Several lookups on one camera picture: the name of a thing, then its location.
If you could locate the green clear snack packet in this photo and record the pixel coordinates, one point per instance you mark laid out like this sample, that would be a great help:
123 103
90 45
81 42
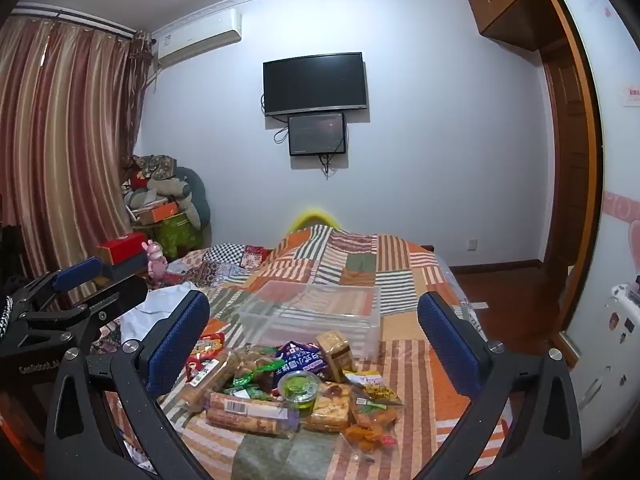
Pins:
252 377

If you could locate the white air conditioner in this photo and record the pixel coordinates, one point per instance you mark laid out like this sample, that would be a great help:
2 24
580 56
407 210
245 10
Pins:
197 37

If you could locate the white curtain rail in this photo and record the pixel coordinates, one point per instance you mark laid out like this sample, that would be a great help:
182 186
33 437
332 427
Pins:
70 19

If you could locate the long barcode biscuit packet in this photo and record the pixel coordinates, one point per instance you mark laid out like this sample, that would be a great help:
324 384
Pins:
250 412

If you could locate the striped brown curtain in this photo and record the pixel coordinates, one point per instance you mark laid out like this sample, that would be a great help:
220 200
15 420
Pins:
60 150

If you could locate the large black wall television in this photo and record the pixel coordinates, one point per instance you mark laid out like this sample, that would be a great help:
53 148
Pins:
315 82

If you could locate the orange fried snack packet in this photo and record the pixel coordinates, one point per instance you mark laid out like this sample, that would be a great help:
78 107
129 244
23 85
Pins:
372 422

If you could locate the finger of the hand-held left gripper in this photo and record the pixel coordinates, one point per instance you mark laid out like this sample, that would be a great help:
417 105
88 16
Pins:
110 295
77 272

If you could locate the wooden overhead cabinet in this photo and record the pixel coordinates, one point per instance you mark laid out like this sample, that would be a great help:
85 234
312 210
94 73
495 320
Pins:
510 0

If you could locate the small black wall monitor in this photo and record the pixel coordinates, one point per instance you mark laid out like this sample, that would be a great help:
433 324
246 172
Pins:
316 134

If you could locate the brown cracker packet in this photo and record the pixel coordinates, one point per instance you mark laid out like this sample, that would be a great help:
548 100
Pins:
336 355

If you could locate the white garment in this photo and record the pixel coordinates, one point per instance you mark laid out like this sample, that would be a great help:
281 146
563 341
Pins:
150 315

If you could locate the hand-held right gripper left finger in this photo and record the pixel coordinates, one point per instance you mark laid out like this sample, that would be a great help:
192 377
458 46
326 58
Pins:
180 340

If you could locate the clear plastic storage bin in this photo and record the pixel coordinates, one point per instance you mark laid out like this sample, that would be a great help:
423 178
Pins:
310 310

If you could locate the red snack packet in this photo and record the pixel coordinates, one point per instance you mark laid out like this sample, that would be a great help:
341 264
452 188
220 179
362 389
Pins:
206 352

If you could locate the pink plush toy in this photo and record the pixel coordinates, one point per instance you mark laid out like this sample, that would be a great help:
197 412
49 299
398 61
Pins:
155 260

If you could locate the square pastry packet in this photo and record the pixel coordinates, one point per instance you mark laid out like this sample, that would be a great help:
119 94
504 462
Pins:
327 407

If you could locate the green cardboard box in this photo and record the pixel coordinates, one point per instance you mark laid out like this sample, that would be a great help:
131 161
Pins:
177 235

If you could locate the clear bread roll packet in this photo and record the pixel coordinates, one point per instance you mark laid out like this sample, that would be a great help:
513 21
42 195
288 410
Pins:
207 385

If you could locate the green jelly cup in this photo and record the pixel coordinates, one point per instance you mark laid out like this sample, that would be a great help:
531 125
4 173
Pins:
299 392

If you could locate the checkered patterned quilt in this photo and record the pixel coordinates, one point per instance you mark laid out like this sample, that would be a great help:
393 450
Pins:
220 265

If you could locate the blue snack packet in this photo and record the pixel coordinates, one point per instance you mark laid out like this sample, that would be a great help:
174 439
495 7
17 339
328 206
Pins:
300 357

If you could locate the patchwork striped blanket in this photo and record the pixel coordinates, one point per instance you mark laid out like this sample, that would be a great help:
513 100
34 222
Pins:
360 270

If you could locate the orange cardboard box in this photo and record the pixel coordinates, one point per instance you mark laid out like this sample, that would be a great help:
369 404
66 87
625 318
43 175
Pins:
157 214

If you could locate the red box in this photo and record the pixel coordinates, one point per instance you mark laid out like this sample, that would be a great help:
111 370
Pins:
122 249

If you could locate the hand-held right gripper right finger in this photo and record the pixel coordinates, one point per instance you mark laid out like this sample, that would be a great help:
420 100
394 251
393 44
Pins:
445 340

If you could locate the white wall socket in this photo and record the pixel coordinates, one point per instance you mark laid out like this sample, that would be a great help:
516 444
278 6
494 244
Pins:
472 245

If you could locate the person's left forearm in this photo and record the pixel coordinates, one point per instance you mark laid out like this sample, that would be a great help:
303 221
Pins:
12 427

